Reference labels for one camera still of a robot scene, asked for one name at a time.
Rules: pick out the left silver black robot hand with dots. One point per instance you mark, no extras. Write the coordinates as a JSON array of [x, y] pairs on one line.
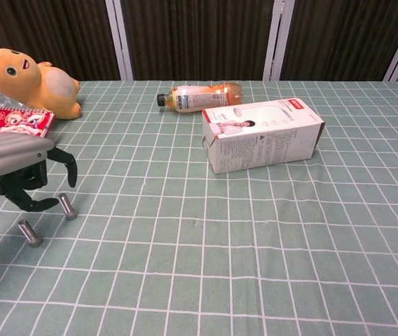
[[6, 154]]

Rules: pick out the steel bolt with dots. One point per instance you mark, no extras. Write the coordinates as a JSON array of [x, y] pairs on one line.
[[67, 207], [29, 234]]

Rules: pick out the red desk calendar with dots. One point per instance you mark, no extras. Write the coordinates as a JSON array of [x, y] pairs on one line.
[[13, 120]]

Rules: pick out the yellow plush animal toy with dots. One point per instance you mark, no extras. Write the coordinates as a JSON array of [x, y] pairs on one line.
[[38, 87]]

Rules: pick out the dark ribbed screen panel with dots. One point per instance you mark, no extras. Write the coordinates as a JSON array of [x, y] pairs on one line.
[[45, 28], [342, 38], [199, 38]]

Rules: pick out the amber tea bottle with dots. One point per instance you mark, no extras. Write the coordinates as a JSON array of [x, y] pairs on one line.
[[199, 98]]

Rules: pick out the green checked tablecloth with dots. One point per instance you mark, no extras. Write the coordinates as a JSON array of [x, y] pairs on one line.
[[220, 245]]

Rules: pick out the white carton box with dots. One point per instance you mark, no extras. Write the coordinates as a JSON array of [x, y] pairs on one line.
[[255, 140]]

